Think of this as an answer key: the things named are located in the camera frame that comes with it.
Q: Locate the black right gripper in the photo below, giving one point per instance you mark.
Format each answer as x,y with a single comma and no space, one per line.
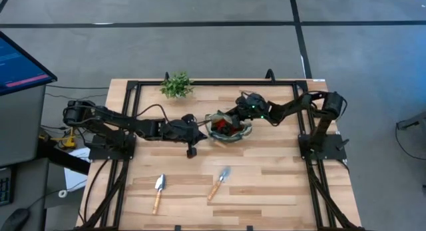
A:
254,108

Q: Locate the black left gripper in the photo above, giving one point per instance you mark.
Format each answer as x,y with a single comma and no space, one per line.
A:
174,131

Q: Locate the red black gardening glove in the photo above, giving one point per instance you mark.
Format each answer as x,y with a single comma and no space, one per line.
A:
222,125

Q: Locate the cream green canvas garden bag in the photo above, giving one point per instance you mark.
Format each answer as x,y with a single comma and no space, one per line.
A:
216,117

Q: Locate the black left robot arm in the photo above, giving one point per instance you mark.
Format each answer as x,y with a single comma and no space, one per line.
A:
116,119

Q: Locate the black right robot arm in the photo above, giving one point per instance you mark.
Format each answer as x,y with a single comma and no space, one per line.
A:
293,106

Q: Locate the green plant in white pot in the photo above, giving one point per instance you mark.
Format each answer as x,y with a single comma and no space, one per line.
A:
176,86

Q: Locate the white paper sheet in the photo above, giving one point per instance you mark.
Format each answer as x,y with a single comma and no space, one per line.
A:
75,177

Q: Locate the black cart leg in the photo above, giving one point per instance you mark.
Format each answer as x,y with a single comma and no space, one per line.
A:
63,159

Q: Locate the grey computer cabinet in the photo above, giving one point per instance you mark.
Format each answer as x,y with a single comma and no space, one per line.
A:
20,124

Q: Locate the grey metal stand leg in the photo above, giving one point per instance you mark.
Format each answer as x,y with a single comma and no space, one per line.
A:
416,121

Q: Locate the blue computer monitor screen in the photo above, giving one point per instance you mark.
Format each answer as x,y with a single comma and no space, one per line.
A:
20,68

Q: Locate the black keyboard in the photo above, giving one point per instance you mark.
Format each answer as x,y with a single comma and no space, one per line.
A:
5,187

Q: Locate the black computer mouse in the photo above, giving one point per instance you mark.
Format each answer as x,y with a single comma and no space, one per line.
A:
13,221

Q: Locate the black metal table frame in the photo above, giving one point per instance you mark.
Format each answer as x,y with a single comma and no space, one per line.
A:
216,82

